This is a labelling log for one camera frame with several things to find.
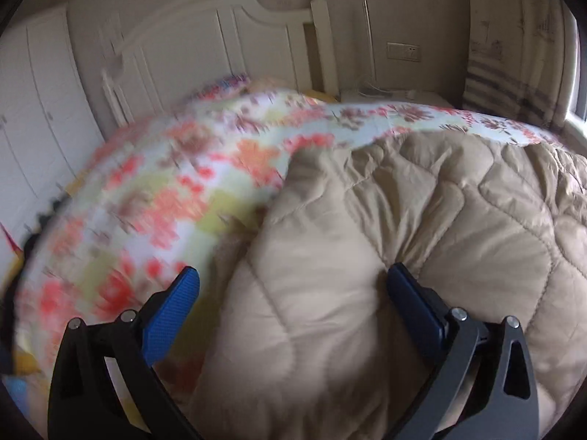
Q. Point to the window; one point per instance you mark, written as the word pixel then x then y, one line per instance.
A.
pixel 578 73

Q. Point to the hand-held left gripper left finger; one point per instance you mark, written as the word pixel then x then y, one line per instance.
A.
pixel 176 302

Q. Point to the yellow floral bed sheet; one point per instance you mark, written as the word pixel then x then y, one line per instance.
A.
pixel 20 376

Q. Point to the wall socket plate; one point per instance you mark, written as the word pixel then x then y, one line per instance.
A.
pixel 402 50

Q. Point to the white bed headboard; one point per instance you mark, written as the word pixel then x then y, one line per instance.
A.
pixel 197 50

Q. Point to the floral duvet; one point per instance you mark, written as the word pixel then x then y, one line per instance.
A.
pixel 160 192

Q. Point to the white wardrobe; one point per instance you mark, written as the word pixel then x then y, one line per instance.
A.
pixel 41 114

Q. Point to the beige printed curtain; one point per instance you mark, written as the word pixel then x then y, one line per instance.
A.
pixel 518 41

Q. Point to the beige quilted jacket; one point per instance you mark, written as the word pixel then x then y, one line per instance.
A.
pixel 412 247

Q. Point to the thin metal pole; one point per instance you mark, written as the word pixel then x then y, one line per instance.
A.
pixel 369 46

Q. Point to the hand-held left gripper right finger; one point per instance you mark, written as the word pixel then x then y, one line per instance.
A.
pixel 412 311

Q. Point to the dark cloth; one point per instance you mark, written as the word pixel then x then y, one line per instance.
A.
pixel 34 238

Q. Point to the patterned pillow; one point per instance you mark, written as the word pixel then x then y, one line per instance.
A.
pixel 224 85

